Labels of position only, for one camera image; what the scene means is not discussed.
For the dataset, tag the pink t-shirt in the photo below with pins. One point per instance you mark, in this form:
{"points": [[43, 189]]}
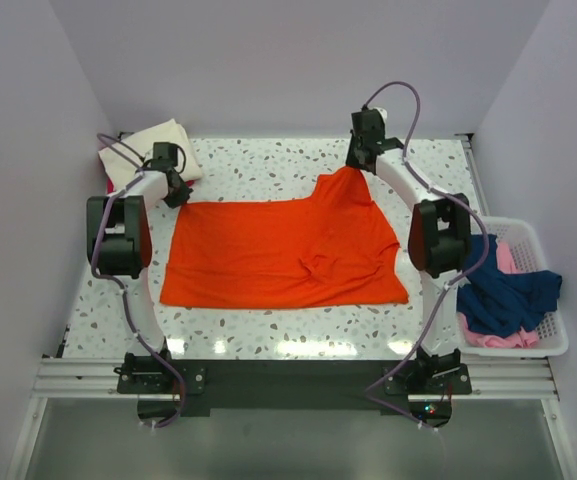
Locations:
{"points": [[485, 324]]}

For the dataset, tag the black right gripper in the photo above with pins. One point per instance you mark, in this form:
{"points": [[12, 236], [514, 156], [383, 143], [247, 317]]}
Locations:
{"points": [[352, 161]]}

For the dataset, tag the orange t-shirt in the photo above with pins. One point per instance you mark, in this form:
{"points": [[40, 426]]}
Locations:
{"points": [[334, 247]]}

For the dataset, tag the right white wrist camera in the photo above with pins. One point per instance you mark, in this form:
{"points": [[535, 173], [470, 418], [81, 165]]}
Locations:
{"points": [[382, 112]]}

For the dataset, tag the navy blue t-shirt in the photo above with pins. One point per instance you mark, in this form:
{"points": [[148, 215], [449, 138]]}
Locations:
{"points": [[528, 296]]}

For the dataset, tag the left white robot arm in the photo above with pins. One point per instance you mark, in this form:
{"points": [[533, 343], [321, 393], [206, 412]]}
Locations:
{"points": [[119, 250]]}

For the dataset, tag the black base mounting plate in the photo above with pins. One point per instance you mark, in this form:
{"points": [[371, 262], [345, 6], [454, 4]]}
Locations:
{"points": [[195, 388]]}

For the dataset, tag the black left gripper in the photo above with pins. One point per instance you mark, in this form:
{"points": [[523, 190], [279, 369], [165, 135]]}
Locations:
{"points": [[181, 197]]}

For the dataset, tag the folded cream t-shirt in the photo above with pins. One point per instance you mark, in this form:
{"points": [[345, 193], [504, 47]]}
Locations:
{"points": [[151, 148]]}

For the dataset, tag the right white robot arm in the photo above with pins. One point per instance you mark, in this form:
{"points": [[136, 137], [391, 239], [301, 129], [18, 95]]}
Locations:
{"points": [[439, 241]]}

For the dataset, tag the white perforated laundry basket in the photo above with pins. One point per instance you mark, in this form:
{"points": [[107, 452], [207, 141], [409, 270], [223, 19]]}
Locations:
{"points": [[520, 252]]}

